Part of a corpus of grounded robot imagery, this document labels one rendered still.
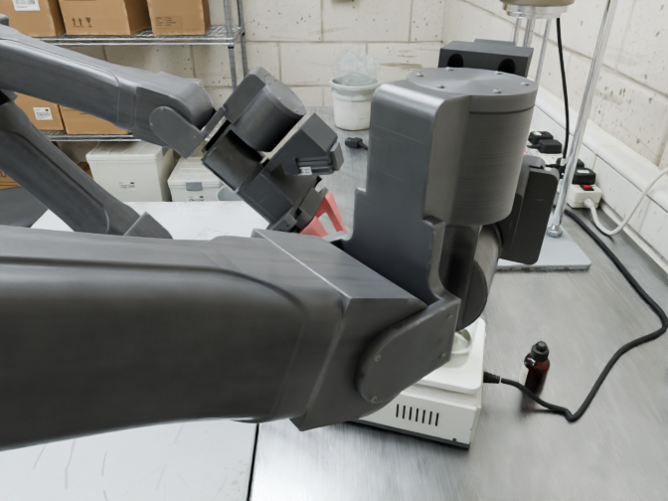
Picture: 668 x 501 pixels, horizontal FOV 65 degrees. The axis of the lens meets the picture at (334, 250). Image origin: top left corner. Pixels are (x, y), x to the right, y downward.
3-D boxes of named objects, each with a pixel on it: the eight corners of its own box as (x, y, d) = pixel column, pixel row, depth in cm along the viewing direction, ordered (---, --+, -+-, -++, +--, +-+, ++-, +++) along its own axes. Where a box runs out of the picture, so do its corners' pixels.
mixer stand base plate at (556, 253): (412, 270, 86) (413, 265, 85) (398, 215, 103) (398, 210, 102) (592, 268, 86) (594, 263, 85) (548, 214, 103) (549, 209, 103)
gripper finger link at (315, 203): (373, 228, 65) (317, 176, 62) (358, 263, 59) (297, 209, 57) (338, 253, 69) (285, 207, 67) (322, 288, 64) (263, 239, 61)
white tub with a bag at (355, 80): (384, 119, 155) (388, 44, 144) (371, 134, 144) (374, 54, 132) (338, 115, 159) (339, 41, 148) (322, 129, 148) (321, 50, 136)
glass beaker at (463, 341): (412, 364, 55) (418, 303, 51) (431, 335, 59) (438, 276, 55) (467, 386, 52) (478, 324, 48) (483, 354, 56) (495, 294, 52)
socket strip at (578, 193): (572, 209, 105) (577, 189, 103) (511, 141, 139) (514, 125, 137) (598, 209, 105) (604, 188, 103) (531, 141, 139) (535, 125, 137)
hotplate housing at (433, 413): (295, 413, 60) (292, 361, 56) (328, 340, 71) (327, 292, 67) (493, 458, 55) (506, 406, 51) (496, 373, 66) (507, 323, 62)
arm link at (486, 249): (414, 164, 30) (375, 212, 24) (516, 182, 28) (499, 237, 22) (403, 266, 33) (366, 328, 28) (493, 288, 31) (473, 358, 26)
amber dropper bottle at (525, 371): (546, 383, 64) (559, 340, 61) (539, 398, 62) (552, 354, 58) (522, 373, 66) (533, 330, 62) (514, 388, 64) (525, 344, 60)
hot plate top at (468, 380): (363, 373, 55) (363, 366, 54) (385, 305, 65) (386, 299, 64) (479, 397, 52) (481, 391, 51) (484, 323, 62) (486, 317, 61)
